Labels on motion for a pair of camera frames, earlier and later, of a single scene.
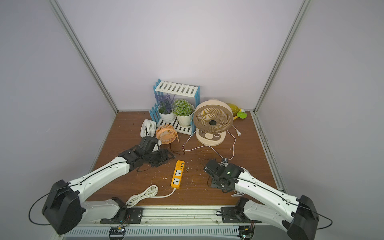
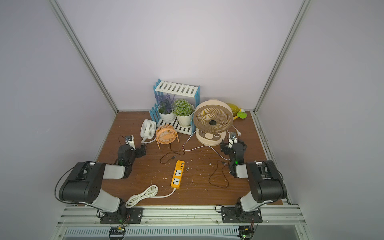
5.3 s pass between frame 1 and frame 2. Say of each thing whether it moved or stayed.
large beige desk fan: stayed
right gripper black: moved
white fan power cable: stayed
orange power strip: stayed
